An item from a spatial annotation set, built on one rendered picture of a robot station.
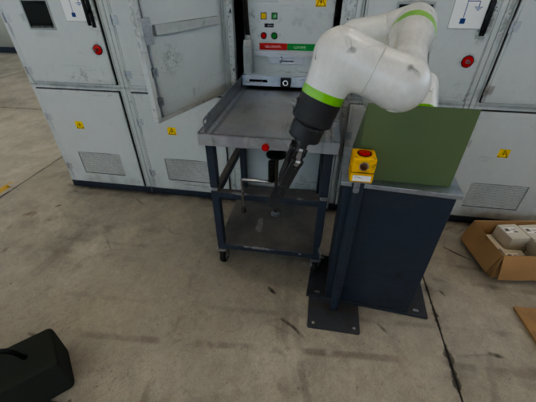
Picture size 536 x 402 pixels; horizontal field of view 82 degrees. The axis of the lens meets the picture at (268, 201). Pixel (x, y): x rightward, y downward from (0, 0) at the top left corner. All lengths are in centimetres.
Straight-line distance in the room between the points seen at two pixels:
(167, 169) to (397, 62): 202
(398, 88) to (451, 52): 137
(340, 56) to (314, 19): 130
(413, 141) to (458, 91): 87
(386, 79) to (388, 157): 64
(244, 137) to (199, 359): 102
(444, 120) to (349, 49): 66
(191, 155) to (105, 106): 65
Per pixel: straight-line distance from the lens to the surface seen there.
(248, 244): 177
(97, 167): 277
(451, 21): 197
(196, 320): 170
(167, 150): 235
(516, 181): 248
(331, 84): 65
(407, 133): 122
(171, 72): 167
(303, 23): 194
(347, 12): 189
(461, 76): 205
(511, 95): 219
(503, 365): 187
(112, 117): 245
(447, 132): 125
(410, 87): 65
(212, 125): 148
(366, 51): 65
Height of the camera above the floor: 139
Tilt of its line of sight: 36 degrees down
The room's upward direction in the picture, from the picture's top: straight up
